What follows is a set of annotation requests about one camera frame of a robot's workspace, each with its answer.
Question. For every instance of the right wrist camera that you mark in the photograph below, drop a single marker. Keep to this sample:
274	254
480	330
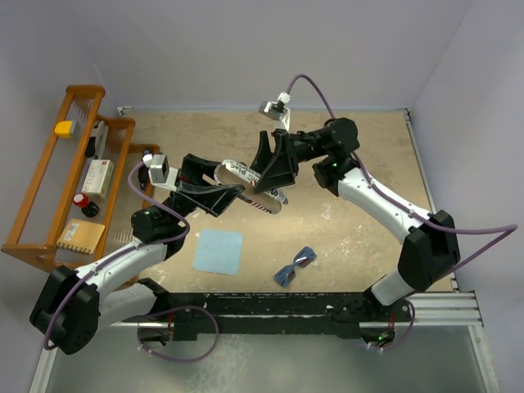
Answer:
278	111

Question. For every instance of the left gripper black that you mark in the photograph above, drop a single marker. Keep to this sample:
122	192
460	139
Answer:
210	201

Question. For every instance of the white printed glasses case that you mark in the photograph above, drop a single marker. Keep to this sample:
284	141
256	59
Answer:
232	172

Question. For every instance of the blue sunglasses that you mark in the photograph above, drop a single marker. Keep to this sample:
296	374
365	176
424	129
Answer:
286	274

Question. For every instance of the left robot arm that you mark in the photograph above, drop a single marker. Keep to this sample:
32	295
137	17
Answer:
74	304

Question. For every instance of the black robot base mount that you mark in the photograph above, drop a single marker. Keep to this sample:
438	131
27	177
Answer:
347	315

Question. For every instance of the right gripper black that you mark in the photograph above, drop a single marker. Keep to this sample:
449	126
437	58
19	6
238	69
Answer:
284	166

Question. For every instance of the blue cleaning cloth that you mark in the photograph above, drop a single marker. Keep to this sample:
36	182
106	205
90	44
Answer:
218	252

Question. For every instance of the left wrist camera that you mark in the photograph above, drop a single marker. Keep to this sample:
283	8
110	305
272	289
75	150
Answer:
160	173

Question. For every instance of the white red box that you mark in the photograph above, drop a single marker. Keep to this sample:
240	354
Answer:
98	178

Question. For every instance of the blue black utility knife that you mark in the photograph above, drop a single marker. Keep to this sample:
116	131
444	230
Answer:
143	176

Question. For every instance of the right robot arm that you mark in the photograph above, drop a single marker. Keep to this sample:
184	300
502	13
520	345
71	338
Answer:
430	247

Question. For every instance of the grey black stapler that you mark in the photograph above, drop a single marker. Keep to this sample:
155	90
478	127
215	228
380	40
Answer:
97	141

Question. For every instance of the wooden tiered shelf rack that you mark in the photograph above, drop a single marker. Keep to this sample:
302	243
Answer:
47	206

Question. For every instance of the yellow grey eraser block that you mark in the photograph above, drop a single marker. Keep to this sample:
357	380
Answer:
66	129

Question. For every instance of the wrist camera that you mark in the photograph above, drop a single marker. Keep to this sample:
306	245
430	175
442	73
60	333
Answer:
160	173
278	111

